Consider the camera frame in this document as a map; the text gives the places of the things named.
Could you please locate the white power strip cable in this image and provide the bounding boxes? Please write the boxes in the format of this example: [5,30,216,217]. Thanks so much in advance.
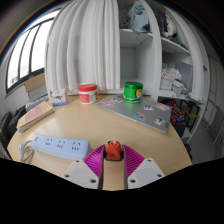
[18,139,35,164]

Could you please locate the black-framed wooden stool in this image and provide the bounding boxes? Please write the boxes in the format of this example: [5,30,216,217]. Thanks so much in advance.
[181,99,202,132]

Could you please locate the large black suitcase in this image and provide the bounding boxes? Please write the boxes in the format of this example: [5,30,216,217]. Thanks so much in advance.
[0,111,13,158]

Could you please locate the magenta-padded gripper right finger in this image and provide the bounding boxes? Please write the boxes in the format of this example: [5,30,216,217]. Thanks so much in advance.
[122,143,166,190]

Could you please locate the yellow book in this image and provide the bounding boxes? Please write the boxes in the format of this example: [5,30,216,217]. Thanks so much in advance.
[16,100,56,134]

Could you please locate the small black suitcase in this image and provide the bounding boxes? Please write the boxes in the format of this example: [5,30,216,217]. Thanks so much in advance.
[7,105,28,138]

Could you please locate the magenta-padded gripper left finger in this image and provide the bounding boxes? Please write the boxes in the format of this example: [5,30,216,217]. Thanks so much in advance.
[61,143,107,190]

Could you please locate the colourful patterned bag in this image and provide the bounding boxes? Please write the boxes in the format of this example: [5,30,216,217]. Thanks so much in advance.
[164,99,187,127]

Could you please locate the brown cardboard box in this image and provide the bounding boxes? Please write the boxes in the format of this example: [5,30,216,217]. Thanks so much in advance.
[23,72,47,93]

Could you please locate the white shelf unit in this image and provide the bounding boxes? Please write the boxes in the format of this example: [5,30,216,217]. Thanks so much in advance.
[44,0,211,134]

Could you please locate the black-framed window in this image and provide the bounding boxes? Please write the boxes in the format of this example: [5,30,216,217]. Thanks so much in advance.
[4,16,56,95]

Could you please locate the white oil radiator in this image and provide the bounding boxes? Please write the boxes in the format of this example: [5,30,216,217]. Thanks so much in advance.
[24,94,50,113]

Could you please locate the white jar with red lid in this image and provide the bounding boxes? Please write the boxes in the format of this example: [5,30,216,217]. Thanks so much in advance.
[78,83,99,105]

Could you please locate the white curtain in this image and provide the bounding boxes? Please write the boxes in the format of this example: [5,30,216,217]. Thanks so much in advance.
[44,0,122,98]

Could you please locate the grey laptop with stickers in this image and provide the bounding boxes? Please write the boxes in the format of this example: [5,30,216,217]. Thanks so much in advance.
[96,94,172,135]

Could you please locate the light blue power strip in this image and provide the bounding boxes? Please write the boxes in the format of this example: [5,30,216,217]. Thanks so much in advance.
[30,133,92,161]

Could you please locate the small white card box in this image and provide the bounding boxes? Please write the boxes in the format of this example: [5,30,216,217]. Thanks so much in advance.
[48,87,69,107]

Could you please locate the green round tin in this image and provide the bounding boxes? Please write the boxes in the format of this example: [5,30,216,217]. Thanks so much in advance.
[123,81,144,105]

